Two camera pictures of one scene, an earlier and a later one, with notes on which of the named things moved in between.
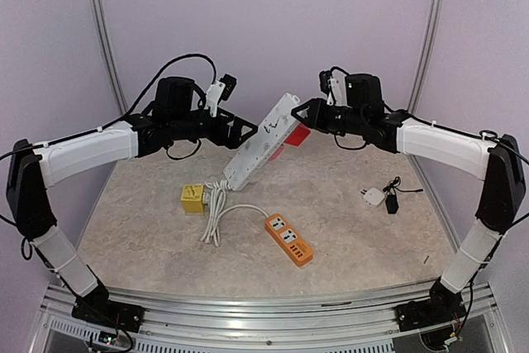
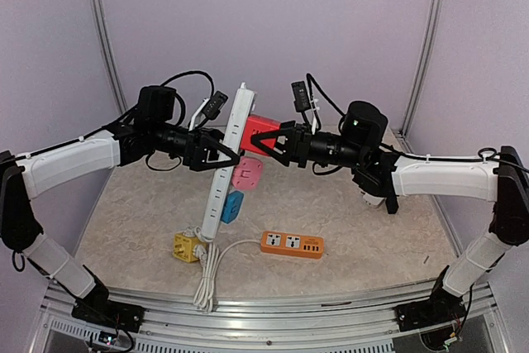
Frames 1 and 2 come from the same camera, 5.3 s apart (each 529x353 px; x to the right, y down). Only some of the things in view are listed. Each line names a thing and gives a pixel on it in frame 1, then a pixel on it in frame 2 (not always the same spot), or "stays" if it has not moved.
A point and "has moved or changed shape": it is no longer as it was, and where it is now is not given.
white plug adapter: [374, 196] stays
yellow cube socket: [192, 198] -> [183, 246]
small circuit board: [108, 337] stays
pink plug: [275, 155] has moved or changed shape
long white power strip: [272, 132] has moved or changed shape
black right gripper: [315, 118] -> [296, 145]
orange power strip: [278, 228] has moved or changed shape
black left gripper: [222, 139] -> [197, 145]
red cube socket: [298, 135] has moved or changed shape
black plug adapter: [334, 83] -> [301, 97]
